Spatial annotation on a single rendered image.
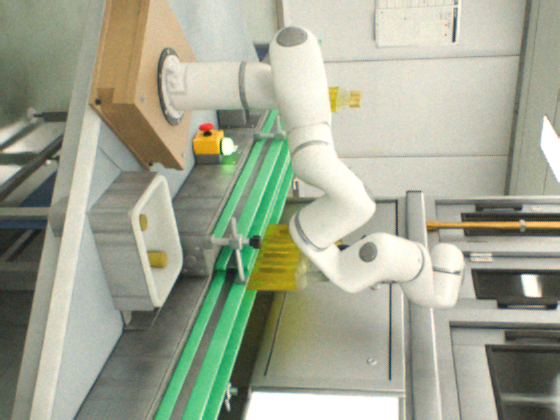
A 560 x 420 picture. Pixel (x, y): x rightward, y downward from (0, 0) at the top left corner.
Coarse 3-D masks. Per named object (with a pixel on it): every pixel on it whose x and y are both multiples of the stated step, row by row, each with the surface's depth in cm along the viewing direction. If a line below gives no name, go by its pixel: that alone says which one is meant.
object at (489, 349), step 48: (432, 240) 184; (480, 240) 185; (528, 240) 183; (480, 288) 165; (528, 288) 164; (432, 336) 144; (480, 336) 149; (528, 336) 145; (240, 384) 140; (432, 384) 131; (480, 384) 135; (528, 384) 135
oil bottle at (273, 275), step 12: (264, 264) 147; (276, 264) 147; (288, 264) 146; (300, 264) 146; (252, 276) 145; (264, 276) 145; (276, 276) 144; (288, 276) 144; (300, 276) 144; (252, 288) 147; (264, 288) 147; (276, 288) 146; (288, 288) 146; (300, 288) 146
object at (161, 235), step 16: (160, 176) 120; (144, 192) 114; (160, 192) 123; (144, 208) 125; (160, 208) 125; (160, 224) 127; (144, 240) 129; (160, 240) 129; (176, 240) 129; (144, 256) 112; (176, 256) 132; (144, 272) 114; (160, 272) 129; (176, 272) 129; (160, 288) 124; (160, 304) 120
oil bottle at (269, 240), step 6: (264, 234) 158; (270, 234) 158; (276, 234) 158; (282, 234) 158; (288, 234) 158; (264, 240) 156; (270, 240) 156; (276, 240) 156; (282, 240) 155; (288, 240) 155; (264, 246) 154; (270, 246) 154; (276, 246) 154; (282, 246) 154; (288, 246) 154; (294, 246) 153
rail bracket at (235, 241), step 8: (232, 224) 130; (232, 232) 131; (208, 240) 132; (216, 240) 133; (224, 240) 132; (232, 240) 131; (240, 240) 131; (248, 240) 132; (256, 240) 131; (208, 248) 133; (232, 248) 132; (240, 248) 132; (256, 248) 132; (240, 256) 134; (240, 264) 135; (240, 272) 136; (240, 280) 137
